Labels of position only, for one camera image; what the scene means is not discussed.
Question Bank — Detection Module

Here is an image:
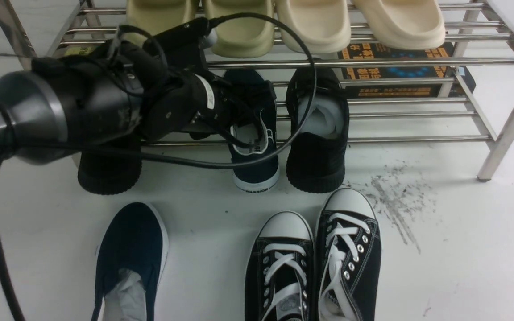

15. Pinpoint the black knit sneaker right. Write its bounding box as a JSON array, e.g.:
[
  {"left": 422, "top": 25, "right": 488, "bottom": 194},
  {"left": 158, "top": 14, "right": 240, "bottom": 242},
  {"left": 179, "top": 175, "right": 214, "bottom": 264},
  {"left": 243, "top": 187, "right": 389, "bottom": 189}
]
[{"left": 286, "top": 67, "right": 349, "bottom": 193}]

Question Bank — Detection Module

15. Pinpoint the black canvas lace-up sneaker right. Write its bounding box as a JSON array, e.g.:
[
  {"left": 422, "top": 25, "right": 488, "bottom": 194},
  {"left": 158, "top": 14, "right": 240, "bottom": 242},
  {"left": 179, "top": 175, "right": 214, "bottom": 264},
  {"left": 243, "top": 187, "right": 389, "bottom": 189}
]
[{"left": 315, "top": 188, "right": 382, "bottom": 321}]

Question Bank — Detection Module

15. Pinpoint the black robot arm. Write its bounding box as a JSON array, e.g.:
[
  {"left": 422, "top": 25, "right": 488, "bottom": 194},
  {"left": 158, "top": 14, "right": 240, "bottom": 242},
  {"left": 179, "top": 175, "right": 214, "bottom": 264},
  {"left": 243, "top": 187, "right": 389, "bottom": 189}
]
[{"left": 0, "top": 17, "right": 216, "bottom": 165}]

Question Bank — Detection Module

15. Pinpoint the yellow blue printed box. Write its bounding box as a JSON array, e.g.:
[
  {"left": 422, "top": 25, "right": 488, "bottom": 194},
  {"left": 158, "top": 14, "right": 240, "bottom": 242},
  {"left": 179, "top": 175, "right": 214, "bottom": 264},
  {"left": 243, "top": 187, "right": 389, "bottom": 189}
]
[{"left": 63, "top": 45, "right": 96, "bottom": 57}]

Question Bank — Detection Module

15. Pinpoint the black orange printed box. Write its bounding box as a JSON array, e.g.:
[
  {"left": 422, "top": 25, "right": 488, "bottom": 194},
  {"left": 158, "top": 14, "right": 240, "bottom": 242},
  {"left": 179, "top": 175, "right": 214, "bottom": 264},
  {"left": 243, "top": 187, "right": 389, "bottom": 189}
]
[{"left": 335, "top": 42, "right": 465, "bottom": 99}]

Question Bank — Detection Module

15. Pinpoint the black canvas lace-up sneaker left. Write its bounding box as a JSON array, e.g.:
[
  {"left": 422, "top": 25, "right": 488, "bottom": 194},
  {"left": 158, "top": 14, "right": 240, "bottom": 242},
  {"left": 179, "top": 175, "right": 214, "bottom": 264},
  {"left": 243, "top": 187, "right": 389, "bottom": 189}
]
[{"left": 244, "top": 211, "right": 314, "bottom": 321}]

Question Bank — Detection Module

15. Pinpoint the black knit sneaker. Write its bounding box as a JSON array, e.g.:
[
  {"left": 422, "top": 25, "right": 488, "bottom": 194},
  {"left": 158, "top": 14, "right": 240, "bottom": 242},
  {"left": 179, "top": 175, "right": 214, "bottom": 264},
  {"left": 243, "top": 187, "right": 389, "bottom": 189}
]
[
  {"left": 77, "top": 152, "right": 142, "bottom": 195},
  {"left": 286, "top": 67, "right": 349, "bottom": 193}
]

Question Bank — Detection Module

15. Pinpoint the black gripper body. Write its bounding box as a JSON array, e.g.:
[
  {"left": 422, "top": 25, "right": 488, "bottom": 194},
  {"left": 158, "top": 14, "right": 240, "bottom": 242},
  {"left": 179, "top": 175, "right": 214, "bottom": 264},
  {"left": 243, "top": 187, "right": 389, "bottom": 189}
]
[{"left": 139, "top": 18, "right": 215, "bottom": 142}]

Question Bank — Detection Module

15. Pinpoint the black canvas lace-up sneaker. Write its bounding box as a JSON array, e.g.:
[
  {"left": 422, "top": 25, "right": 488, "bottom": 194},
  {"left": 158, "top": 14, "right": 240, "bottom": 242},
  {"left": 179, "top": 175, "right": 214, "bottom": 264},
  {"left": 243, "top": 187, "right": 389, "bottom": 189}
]
[
  {"left": 315, "top": 188, "right": 382, "bottom": 321},
  {"left": 244, "top": 211, "right": 314, "bottom": 321}
]

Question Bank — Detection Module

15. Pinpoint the black knit sneaker left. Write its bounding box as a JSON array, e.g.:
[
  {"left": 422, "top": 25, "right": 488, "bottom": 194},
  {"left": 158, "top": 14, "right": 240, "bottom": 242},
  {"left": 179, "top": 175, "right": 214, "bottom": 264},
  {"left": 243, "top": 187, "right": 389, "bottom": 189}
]
[{"left": 77, "top": 152, "right": 142, "bottom": 195}]

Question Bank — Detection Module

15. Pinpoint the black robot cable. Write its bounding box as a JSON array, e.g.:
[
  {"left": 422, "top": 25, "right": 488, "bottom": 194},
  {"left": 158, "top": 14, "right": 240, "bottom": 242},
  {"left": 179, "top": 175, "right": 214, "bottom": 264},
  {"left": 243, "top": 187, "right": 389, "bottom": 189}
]
[{"left": 0, "top": 12, "right": 318, "bottom": 321}]

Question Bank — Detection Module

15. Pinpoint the navy slip-on shoe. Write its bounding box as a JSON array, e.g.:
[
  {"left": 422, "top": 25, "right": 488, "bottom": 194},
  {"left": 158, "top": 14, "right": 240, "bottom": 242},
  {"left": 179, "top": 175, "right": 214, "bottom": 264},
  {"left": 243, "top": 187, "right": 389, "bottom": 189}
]
[
  {"left": 223, "top": 69, "right": 280, "bottom": 193},
  {"left": 91, "top": 202, "right": 169, "bottom": 321}
]

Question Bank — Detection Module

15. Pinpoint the cream slide far-right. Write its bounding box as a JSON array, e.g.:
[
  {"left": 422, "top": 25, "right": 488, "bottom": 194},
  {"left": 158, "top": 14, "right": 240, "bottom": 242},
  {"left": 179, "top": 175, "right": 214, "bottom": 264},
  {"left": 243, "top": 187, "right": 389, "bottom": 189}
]
[{"left": 353, "top": 0, "right": 446, "bottom": 50}]

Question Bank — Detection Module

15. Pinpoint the stainless steel shoe rack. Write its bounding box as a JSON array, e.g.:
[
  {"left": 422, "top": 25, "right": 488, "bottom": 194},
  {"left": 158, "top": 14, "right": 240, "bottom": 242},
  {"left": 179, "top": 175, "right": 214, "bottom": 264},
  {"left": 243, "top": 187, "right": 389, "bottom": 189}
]
[{"left": 0, "top": 0, "right": 514, "bottom": 181}]

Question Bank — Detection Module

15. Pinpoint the olive green slide far-left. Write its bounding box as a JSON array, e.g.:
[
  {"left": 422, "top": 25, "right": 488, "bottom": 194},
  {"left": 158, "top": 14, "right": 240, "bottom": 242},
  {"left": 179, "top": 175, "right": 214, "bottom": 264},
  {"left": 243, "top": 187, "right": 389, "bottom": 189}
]
[{"left": 126, "top": 0, "right": 200, "bottom": 36}]

